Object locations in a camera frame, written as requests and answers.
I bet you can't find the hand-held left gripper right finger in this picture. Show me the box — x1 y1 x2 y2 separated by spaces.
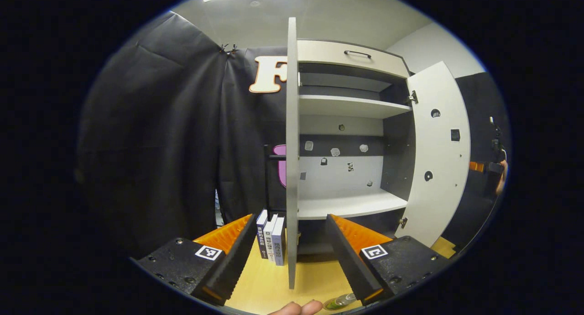
325 214 456 305

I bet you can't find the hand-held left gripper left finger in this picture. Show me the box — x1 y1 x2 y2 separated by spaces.
130 214 257 306

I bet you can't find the black backdrop cloth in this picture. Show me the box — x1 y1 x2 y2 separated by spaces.
75 11 511 261

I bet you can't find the white spine book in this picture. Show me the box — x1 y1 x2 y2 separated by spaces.
265 214 278 263

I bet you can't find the white cabinet drawer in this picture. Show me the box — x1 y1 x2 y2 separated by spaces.
297 40 410 79

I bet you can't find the black door handle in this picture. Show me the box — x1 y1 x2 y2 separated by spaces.
264 144 288 214

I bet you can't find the green label clear bottle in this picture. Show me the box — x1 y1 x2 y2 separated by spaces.
323 293 357 311

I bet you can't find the white cabinet with grey interior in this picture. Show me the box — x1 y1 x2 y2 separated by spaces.
297 39 417 256

